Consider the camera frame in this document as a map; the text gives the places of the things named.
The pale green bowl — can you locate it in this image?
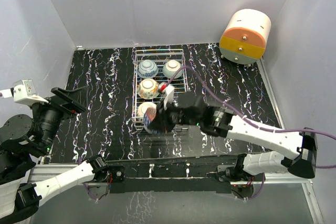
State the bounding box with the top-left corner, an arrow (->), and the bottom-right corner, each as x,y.
162,60 -> 182,79

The white bowl brown rim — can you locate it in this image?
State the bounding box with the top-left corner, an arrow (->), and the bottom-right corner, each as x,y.
137,102 -> 156,118

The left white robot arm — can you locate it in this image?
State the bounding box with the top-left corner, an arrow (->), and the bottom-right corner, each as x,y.
1,80 -> 109,223

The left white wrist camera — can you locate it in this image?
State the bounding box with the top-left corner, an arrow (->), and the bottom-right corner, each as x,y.
13,79 -> 49,106

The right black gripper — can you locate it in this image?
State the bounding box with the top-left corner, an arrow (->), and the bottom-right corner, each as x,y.
148,98 -> 202,133

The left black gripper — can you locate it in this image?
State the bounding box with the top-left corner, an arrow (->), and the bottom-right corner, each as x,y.
30,84 -> 89,153

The pastel round drawer cabinet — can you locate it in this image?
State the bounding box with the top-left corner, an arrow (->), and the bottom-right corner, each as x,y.
219,9 -> 271,65

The blue white patterned bowl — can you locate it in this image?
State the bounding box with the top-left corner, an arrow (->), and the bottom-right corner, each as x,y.
137,60 -> 159,79

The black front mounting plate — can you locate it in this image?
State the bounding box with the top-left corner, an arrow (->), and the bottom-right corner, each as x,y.
78,155 -> 266,195

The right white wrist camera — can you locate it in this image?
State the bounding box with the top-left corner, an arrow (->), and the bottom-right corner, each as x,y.
159,82 -> 175,110

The cream bowl leaf pattern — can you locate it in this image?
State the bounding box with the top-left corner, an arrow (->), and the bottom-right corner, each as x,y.
137,78 -> 159,100

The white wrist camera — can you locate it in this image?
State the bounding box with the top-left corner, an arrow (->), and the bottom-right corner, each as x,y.
13,79 -> 49,106
159,82 -> 175,110

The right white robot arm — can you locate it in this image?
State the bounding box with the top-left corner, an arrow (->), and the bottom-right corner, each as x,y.
153,98 -> 317,181

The red patterned bowl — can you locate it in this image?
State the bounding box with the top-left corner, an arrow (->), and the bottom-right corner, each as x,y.
143,108 -> 162,135

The silver wire dish rack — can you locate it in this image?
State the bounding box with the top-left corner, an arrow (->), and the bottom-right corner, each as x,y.
132,49 -> 189,131

